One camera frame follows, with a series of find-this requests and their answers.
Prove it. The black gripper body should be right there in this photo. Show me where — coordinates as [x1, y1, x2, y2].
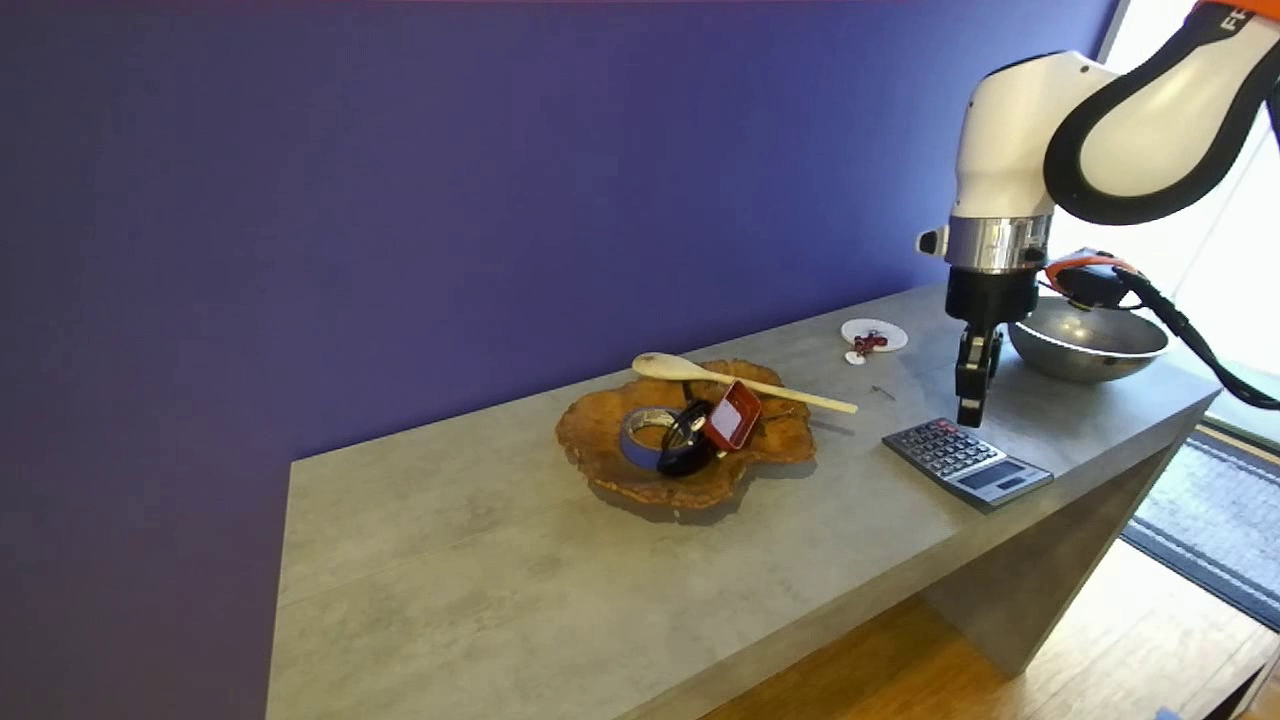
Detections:
[945, 268, 1041, 336]

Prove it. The grey Casio calculator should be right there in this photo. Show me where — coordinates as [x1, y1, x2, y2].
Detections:
[881, 417, 1056, 511]

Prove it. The small white plate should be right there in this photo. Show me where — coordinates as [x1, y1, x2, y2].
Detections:
[835, 318, 913, 359]

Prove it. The metal mixing bowl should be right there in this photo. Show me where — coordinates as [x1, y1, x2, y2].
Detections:
[1006, 294, 1173, 387]

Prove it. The red square box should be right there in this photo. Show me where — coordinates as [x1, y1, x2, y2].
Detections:
[701, 381, 769, 456]

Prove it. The dark floor mat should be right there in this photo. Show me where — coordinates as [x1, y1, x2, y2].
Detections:
[1122, 428, 1280, 631]

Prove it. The wooden spoon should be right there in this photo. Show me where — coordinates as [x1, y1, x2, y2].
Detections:
[627, 347, 866, 422]

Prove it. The blue tape roll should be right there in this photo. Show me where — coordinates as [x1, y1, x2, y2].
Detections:
[615, 406, 684, 481]

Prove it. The live-edge wooden slab tray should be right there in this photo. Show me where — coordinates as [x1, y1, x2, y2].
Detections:
[552, 356, 822, 527]

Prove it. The grey concrete cabinet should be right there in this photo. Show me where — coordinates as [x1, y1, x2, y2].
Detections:
[263, 282, 1224, 720]

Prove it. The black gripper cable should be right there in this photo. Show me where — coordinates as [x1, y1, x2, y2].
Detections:
[1128, 273, 1280, 411]

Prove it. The orange arm strap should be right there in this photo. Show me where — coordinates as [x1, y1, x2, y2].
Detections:
[1194, 0, 1280, 25]

